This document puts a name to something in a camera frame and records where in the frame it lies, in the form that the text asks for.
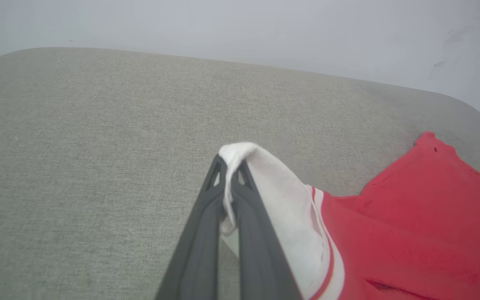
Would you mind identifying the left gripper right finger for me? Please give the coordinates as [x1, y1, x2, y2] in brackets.
[231, 160, 304, 300]

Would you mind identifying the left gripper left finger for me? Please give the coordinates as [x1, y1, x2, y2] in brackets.
[154, 154, 229, 300]

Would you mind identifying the red and white garment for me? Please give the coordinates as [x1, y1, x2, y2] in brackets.
[218, 131, 480, 300]

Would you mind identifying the grey fabric sofa seat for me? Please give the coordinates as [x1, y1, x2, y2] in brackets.
[0, 47, 480, 300]

